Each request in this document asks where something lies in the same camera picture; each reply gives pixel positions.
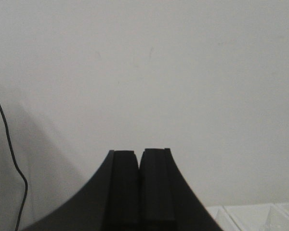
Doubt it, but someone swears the black cable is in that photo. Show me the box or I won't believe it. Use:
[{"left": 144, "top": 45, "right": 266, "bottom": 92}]
[{"left": 0, "top": 81, "right": 28, "bottom": 229}]

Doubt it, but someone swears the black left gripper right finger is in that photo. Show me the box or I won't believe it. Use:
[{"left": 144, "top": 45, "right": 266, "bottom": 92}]
[{"left": 139, "top": 148, "right": 178, "bottom": 231}]

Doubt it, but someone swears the white middle storage bin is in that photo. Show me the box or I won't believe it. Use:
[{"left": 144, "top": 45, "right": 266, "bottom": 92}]
[{"left": 206, "top": 204, "right": 289, "bottom": 231}]

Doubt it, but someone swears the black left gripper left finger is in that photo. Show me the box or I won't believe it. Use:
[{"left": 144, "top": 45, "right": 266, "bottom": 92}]
[{"left": 103, "top": 150, "right": 140, "bottom": 231}]

